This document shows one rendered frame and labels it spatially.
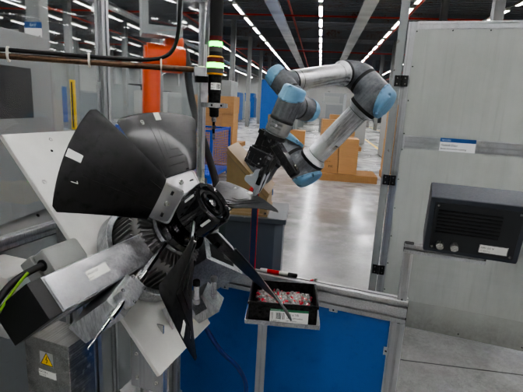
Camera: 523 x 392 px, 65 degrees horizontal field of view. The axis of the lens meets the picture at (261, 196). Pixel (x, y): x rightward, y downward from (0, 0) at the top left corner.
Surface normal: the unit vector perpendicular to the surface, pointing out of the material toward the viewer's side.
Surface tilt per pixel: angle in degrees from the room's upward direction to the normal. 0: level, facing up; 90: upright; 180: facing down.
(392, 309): 90
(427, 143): 90
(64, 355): 90
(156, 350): 50
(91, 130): 70
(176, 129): 38
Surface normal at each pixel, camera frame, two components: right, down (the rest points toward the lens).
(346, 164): -0.13, 0.21
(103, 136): 0.72, -0.13
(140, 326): 0.75, -0.54
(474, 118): -0.34, 0.18
